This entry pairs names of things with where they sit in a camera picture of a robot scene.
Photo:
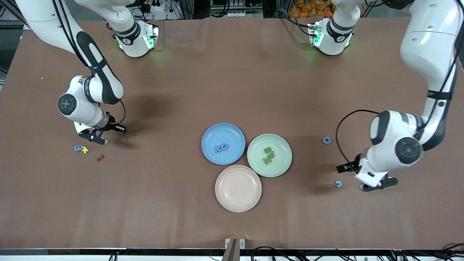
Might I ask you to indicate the yellow foam letter k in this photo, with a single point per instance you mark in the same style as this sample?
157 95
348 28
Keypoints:
85 149

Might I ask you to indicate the green plate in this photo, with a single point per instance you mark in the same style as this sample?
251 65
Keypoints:
281 166

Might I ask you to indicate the aluminium frame profile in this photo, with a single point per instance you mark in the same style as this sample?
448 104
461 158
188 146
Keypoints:
28 25

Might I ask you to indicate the green foam capital letter N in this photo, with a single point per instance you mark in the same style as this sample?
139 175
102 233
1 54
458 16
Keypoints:
267 160

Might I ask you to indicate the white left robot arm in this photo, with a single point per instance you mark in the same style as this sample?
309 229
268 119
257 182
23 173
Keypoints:
427 47

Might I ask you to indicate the white power strip with plugs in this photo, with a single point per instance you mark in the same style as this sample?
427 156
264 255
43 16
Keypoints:
156 6

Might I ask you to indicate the brown table cover sheet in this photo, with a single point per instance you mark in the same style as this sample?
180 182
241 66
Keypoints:
232 90

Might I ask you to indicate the green foam small letter b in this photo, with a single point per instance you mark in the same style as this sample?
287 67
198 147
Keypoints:
269 155

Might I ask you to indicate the blue foam letter m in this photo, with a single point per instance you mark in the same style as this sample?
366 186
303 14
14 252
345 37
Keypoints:
77 148

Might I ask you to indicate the long white power strip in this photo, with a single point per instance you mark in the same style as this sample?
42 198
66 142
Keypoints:
244 14

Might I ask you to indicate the red foam letter I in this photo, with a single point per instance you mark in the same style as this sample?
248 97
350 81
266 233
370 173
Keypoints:
99 158

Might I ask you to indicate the blue plate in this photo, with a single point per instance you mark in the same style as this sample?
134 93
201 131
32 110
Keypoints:
232 156

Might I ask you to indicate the blue foam letter o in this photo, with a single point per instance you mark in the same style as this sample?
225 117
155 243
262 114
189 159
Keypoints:
323 140

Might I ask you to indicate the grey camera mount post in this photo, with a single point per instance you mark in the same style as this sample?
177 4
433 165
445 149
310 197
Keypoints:
229 255

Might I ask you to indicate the metal table edge rail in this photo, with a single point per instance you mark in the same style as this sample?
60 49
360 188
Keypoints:
72 251

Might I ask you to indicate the bag of orange items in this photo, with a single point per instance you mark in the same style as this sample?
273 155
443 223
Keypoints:
308 9

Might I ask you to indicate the metal table edge bracket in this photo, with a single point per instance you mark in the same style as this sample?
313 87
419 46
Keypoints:
242 243

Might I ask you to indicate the blue foam letter c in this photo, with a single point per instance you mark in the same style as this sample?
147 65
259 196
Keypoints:
228 146

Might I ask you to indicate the green foam capital letter B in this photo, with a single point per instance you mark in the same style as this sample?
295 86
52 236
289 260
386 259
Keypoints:
268 149

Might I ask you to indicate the beige plate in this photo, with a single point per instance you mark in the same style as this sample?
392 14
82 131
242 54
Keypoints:
238 188

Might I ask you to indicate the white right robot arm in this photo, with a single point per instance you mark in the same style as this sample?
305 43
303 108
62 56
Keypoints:
79 112

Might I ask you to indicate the blue foam letter x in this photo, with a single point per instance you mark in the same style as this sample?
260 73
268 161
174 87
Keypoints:
218 148

